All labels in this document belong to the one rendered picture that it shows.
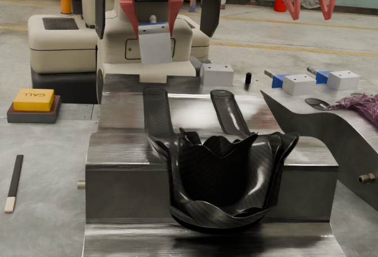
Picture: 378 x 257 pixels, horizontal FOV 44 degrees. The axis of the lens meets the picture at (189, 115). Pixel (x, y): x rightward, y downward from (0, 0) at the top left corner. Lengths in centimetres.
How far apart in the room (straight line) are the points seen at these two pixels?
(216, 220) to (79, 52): 97
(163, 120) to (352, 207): 29
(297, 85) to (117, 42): 44
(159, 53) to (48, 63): 66
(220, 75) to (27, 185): 35
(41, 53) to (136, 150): 91
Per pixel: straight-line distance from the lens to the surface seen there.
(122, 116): 67
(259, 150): 55
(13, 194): 66
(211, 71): 78
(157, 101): 73
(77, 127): 82
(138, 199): 48
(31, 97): 86
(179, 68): 113
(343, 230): 65
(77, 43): 136
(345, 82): 96
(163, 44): 75
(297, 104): 85
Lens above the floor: 117
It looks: 25 degrees down
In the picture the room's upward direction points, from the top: 5 degrees clockwise
